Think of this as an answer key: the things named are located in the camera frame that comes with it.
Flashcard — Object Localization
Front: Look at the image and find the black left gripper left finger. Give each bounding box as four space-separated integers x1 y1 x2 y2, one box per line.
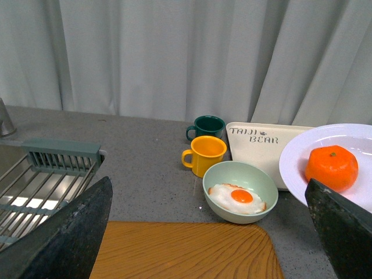
1 177 113 278

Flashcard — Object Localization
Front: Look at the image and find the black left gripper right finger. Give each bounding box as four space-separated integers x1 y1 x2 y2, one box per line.
305 179 371 278

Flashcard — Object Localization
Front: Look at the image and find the orange mandarin fruit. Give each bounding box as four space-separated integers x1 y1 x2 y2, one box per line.
305 145 359 192

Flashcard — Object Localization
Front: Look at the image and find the white round plate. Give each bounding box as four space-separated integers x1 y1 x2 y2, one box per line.
279 123 371 212

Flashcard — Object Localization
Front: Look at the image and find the wooden cutting board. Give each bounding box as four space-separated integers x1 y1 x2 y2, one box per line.
90 221 284 278

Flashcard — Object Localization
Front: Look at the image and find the green sink drying rack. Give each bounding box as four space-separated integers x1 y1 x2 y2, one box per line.
1 138 104 249

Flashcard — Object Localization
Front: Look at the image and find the light green bowl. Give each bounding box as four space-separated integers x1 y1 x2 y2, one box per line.
203 161 278 224

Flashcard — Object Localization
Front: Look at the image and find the fake fried egg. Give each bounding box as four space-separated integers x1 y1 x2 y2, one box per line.
208 184 267 214

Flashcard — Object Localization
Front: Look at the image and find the beige bear serving tray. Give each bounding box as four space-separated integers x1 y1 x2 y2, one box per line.
226 122 311 191

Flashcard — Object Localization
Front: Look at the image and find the metal faucet base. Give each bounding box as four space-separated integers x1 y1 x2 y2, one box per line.
0 98 16 137

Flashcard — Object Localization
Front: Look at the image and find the yellow enamel mug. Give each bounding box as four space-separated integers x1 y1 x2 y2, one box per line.
181 135 227 178

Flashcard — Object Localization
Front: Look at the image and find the white curtain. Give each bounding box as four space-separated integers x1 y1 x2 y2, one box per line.
1 1 371 127

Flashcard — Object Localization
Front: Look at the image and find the dark green enamel mug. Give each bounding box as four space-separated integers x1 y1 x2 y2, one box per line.
185 116 226 141

